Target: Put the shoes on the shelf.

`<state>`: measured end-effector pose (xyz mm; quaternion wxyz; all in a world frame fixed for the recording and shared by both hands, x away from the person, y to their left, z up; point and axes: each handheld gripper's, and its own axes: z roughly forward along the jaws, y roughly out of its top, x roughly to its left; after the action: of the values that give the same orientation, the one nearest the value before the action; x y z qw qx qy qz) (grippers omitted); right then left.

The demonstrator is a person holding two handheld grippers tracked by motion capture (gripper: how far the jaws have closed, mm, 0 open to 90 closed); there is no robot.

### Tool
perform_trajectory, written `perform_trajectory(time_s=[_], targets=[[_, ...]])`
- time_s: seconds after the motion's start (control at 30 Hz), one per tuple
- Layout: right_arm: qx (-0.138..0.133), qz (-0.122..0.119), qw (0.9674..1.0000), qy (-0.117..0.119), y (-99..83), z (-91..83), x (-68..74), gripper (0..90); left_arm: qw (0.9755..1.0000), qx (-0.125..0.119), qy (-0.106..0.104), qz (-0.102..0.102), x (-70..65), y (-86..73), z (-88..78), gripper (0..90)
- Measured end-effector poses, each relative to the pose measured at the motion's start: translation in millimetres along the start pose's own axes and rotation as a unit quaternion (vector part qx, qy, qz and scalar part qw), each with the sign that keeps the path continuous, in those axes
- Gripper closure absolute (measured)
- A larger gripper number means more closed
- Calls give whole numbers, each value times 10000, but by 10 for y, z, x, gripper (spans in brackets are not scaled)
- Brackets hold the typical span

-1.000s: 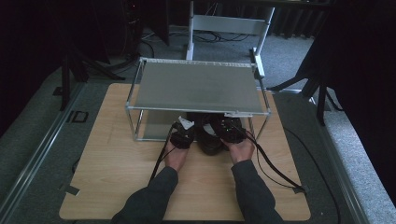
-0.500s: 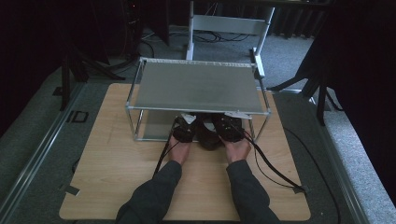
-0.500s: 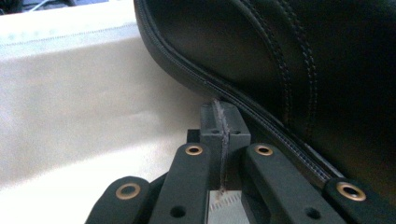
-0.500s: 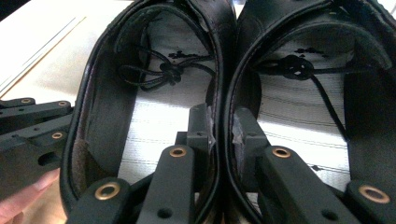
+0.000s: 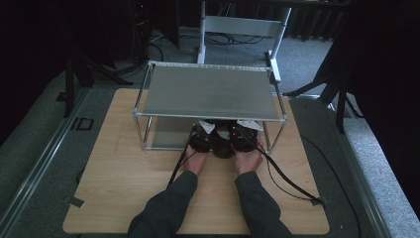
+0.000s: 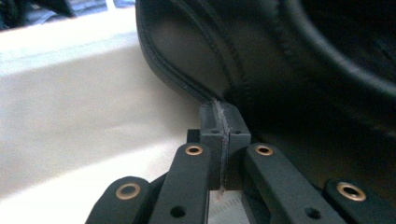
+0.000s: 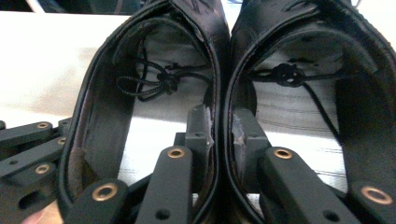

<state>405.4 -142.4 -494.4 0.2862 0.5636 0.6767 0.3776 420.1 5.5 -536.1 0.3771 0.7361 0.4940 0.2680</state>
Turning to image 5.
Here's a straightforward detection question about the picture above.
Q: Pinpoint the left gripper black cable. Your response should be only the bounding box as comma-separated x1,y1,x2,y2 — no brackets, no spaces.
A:
165,131,196,190

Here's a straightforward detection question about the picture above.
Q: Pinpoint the metal floor rail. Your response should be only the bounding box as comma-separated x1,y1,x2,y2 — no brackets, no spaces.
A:
0,86,91,233
325,98,394,238

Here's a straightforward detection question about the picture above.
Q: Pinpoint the grey metal shoe rack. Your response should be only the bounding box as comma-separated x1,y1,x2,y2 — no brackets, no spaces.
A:
132,59,289,156

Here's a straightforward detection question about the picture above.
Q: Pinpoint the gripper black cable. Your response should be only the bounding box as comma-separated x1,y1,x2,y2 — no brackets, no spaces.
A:
243,131,327,206
165,131,196,190

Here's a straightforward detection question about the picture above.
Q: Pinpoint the black tripod stand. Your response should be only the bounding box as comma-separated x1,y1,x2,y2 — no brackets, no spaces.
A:
55,49,134,119
282,62,365,135

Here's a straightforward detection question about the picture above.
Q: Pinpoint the person's right hand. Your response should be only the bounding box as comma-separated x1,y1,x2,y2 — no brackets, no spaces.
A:
232,140,265,176

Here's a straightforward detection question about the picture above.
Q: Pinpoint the dark equipment tower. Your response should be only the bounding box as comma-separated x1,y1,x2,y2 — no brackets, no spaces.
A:
130,0,154,62

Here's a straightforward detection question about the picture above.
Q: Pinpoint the thin black floor cable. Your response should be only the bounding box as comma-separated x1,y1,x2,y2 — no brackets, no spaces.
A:
299,134,363,238

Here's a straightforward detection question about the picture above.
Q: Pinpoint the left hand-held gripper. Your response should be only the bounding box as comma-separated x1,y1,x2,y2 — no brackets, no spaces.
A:
187,120,217,154

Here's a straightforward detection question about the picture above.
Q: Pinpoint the black floor cables bundle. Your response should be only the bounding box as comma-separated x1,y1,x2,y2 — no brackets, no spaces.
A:
148,31,267,48

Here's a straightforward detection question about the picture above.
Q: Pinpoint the white metal table frame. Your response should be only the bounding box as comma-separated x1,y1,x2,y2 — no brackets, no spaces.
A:
196,1,293,84

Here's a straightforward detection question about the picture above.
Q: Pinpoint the person's left hand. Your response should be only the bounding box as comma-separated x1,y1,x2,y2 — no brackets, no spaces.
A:
182,143,210,177

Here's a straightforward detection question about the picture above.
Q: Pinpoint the dark curtain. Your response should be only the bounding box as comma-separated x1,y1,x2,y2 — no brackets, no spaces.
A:
340,0,420,210
0,0,115,147

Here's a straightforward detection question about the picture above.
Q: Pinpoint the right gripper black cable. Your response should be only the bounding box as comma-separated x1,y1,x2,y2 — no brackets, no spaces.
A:
243,131,327,206

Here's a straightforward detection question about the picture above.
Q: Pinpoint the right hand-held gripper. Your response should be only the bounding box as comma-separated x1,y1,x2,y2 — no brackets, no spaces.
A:
229,118,264,154

